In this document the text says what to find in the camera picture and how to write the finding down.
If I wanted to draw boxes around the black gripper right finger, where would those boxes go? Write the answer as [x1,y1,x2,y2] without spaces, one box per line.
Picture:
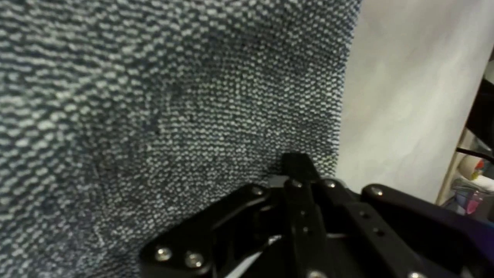
[300,153,494,278]

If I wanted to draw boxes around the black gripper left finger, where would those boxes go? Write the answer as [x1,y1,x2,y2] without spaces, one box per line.
[137,151,310,278]

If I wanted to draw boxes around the blue striped cloth towel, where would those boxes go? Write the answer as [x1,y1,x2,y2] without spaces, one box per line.
[0,0,363,278]

